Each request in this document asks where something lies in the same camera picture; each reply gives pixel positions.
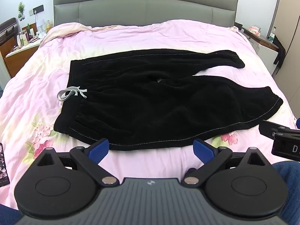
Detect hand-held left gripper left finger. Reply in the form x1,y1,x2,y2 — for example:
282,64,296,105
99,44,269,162
35,139,118,185

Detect person's left leg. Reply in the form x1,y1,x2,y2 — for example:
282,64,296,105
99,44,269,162
0,204,22,225

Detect small potted plant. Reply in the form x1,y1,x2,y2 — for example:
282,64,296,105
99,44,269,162
17,1,26,20

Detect person's leg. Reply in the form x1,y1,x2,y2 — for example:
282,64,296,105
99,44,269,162
0,204,22,225
271,161,300,225

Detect group of cosmetic bottles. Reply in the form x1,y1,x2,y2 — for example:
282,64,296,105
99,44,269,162
13,19,53,51

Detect black pants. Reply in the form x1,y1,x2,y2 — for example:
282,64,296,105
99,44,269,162
53,49,284,151

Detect black hanging garment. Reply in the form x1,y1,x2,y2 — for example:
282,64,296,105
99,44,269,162
273,34,287,69

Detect wooden nightstand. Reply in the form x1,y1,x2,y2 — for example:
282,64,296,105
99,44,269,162
4,39,42,78

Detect smartphone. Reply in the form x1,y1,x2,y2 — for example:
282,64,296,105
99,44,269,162
0,142,10,188

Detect white bedside cabinet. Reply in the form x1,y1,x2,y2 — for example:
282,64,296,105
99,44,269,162
241,26,280,76

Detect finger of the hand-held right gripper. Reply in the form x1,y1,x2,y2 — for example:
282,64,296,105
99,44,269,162
259,119,300,141

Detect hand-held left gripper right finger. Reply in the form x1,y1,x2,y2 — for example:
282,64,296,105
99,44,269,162
184,139,272,185

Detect pink floral duvet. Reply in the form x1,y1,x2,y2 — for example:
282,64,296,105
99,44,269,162
0,20,300,212

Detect tissue box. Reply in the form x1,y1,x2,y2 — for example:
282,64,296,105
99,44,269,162
248,25,261,36

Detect person's right leg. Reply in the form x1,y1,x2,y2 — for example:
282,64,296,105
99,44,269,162
271,161,300,225

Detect grey padded headboard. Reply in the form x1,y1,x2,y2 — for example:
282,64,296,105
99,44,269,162
53,0,239,28

